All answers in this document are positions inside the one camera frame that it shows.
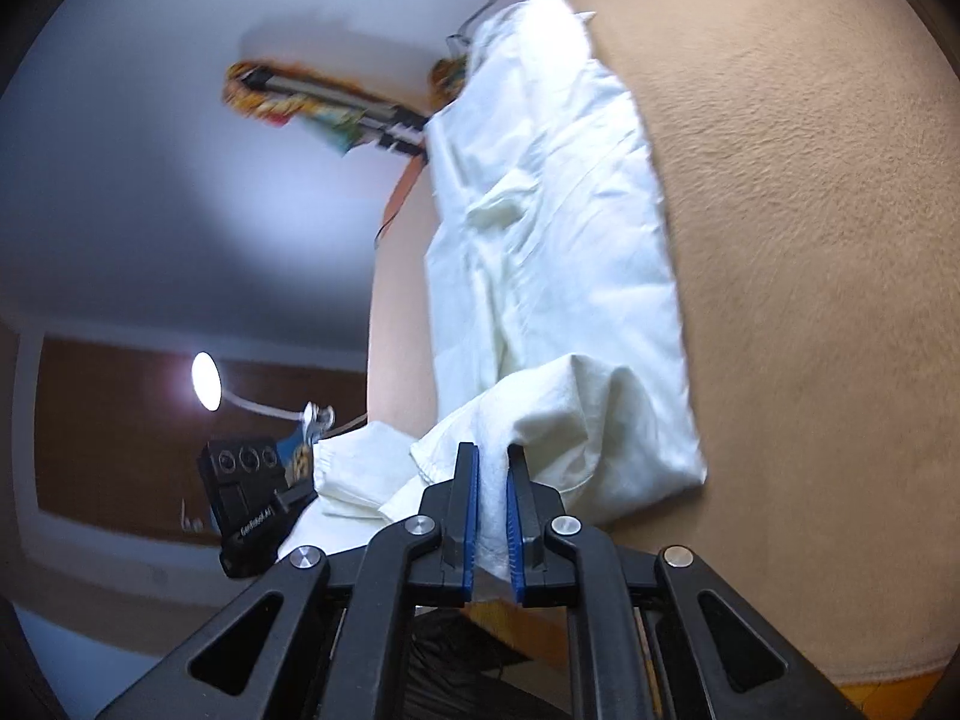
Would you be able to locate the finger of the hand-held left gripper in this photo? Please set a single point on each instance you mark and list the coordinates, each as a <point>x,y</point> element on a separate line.
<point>296,496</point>

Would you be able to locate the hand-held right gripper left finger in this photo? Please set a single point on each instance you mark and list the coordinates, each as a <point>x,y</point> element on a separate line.
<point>471,517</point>

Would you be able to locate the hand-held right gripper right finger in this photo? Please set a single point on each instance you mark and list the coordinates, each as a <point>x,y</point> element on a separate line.
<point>514,525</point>

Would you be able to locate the white long-sleeved shirt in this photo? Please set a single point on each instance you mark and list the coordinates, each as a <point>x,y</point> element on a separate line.
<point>555,240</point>

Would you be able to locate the yellow spotted cloth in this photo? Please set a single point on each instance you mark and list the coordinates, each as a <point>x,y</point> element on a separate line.
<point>304,461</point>

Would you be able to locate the white clamp desk lamp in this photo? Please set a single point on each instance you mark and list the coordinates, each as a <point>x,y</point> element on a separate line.
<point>205,382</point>

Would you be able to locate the dark striped cloth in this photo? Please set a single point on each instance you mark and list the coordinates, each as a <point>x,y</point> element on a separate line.
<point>465,660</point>

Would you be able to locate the tan blanket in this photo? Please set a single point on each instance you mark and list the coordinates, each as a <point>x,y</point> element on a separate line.
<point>787,315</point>

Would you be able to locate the folded black tripod stand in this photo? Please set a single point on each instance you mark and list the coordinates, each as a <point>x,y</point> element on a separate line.
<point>390,136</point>

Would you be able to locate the colourful patterned scarf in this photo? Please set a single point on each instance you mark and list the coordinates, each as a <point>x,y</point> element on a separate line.
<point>259,97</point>

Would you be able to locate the yellow green patterned cloth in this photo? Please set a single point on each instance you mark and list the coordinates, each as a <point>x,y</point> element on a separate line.
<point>448,79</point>

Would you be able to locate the metal wall fitting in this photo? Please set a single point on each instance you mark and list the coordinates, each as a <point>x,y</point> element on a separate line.
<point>191,523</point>

